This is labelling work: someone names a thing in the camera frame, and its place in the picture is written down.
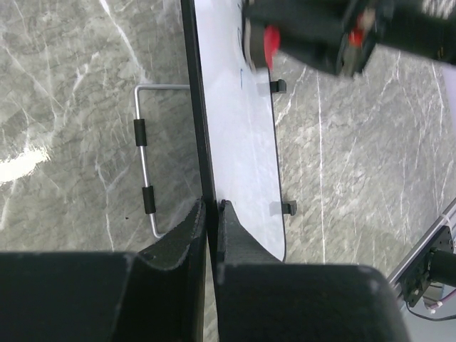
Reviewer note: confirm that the small white whiteboard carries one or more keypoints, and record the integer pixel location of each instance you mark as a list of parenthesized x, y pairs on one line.
[(239, 172)]

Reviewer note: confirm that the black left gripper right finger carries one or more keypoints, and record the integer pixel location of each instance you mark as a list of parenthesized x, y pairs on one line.
[(303, 303)]

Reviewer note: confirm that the red bone-shaped eraser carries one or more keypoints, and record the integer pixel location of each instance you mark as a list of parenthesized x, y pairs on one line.
[(259, 44)]

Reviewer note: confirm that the metal wire whiteboard stand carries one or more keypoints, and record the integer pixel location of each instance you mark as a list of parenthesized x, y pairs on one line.
[(279, 86)]

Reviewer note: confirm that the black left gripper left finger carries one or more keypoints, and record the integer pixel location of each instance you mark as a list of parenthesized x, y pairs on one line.
[(156, 294)]

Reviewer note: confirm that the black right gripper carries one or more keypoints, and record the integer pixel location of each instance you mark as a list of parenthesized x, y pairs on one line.
[(318, 34)]

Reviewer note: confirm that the aluminium mounting rail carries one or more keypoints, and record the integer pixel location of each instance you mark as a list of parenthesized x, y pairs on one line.
[(446, 218)]

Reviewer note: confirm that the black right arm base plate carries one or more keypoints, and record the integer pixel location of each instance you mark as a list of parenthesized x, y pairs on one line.
[(434, 264)]

